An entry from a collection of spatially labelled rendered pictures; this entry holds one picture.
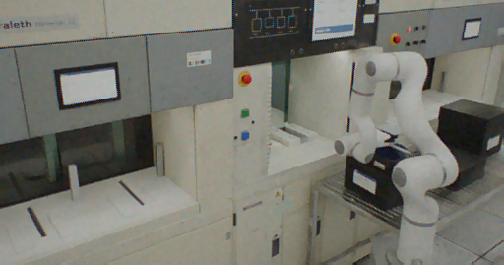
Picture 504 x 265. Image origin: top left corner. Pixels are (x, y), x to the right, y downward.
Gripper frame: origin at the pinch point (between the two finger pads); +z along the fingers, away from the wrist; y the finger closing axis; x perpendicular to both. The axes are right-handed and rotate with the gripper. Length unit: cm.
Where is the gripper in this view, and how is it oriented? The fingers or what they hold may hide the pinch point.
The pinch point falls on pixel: (390, 134)
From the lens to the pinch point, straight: 216.2
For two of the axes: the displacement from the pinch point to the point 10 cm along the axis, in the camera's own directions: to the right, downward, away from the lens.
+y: 5.2, 2.9, -8.0
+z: 8.5, -1.7, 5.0
